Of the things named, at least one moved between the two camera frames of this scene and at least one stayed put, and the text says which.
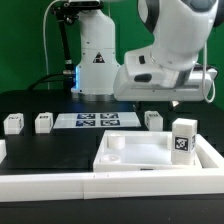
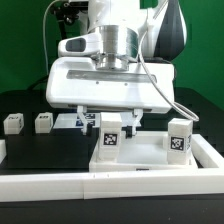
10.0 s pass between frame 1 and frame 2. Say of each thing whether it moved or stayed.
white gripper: moved
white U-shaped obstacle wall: stayed
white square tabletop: stayed
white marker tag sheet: stayed
